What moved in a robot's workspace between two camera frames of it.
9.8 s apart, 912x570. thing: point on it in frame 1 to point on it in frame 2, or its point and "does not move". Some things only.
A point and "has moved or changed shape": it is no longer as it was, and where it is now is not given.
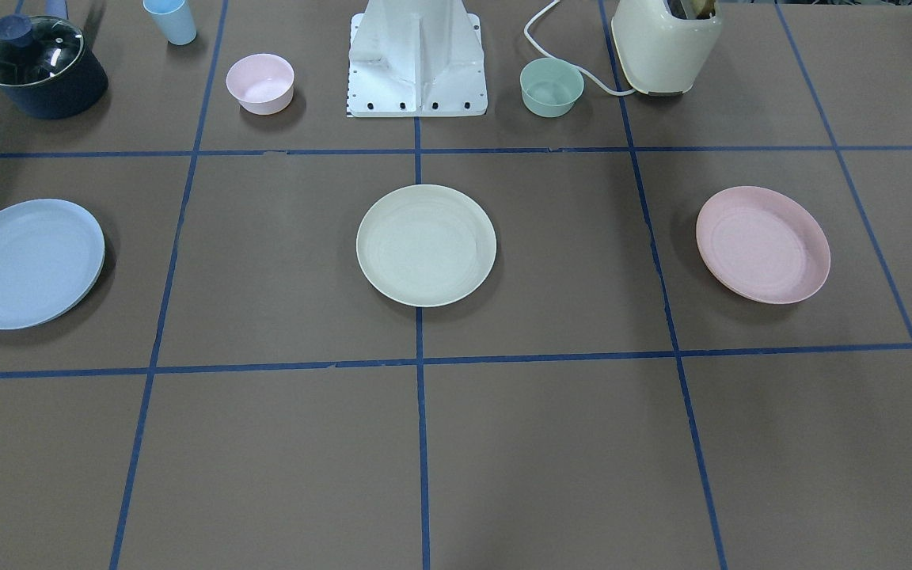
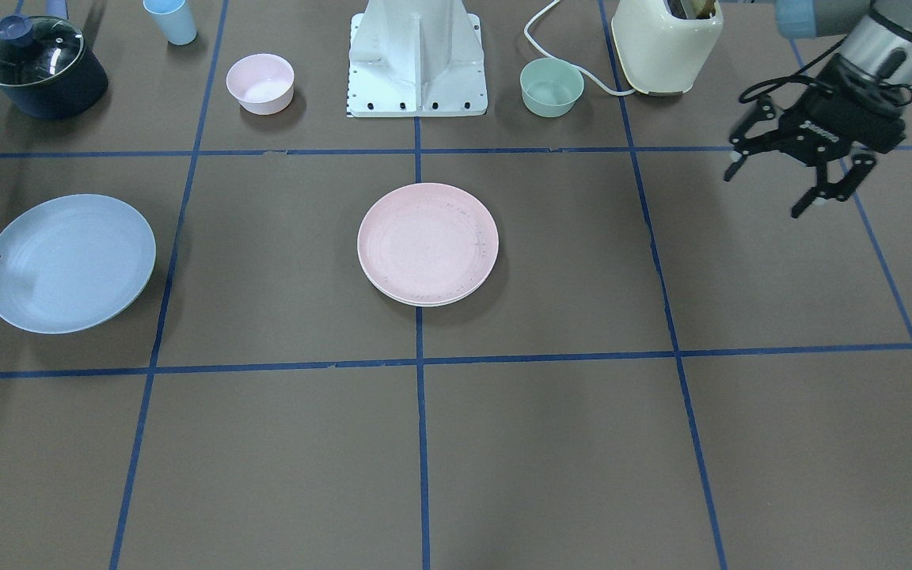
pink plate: x=763 y=245 to x=427 y=242
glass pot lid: x=20 y=51 does not move
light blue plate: x=26 y=264 has moved or changed shape
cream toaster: x=662 y=54 does not move
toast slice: x=693 y=9 does not move
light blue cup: x=176 y=19 does not move
